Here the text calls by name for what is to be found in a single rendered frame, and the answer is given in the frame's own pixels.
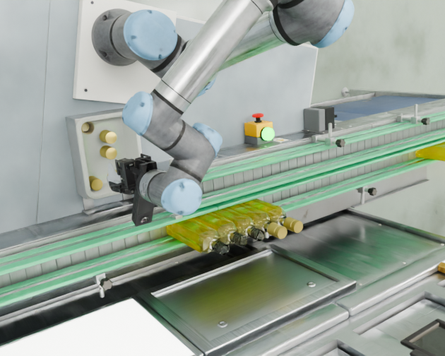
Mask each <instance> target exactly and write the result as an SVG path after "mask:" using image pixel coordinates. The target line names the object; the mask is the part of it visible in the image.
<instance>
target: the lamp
mask: <svg viewBox="0 0 445 356"><path fill-rule="evenodd" d="M260 135H261V138H262V139H263V140H265V141H270V140H271V139H273V137H274V135H275V133H274V130H273V129H272V128H269V127H263V128H262V130H261V133H260Z"/></svg>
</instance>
